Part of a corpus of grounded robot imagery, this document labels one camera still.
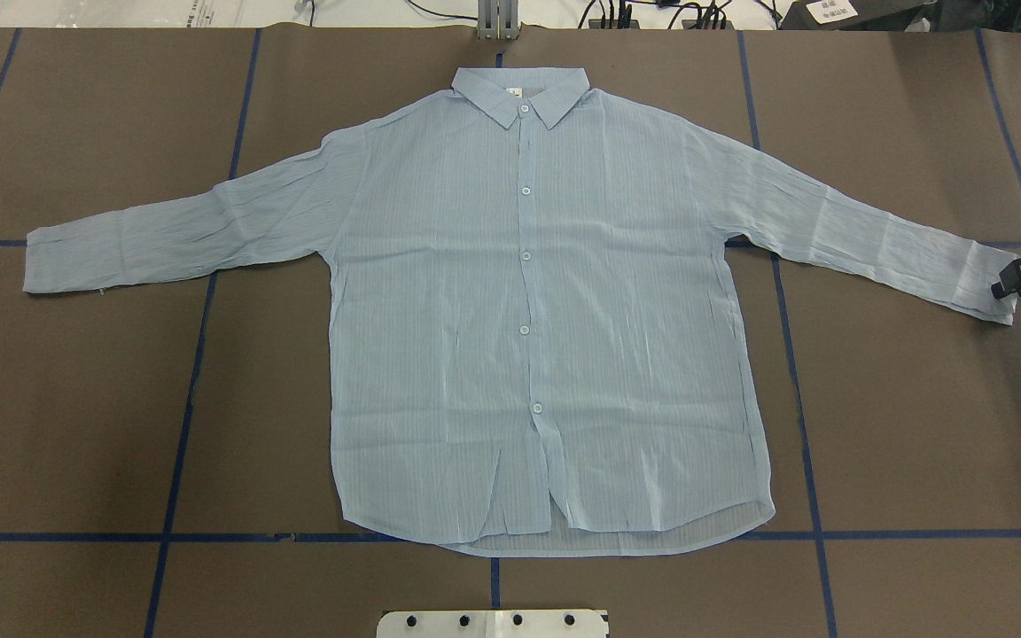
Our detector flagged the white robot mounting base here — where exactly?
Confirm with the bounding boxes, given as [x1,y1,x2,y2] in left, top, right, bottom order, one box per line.
[376,609,611,637]

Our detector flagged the light blue button-up shirt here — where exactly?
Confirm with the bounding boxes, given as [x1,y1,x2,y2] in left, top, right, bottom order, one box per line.
[23,68,1017,557]

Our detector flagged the grey aluminium frame post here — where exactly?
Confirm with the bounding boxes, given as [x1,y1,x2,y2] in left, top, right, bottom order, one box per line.
[477,0,521,41]

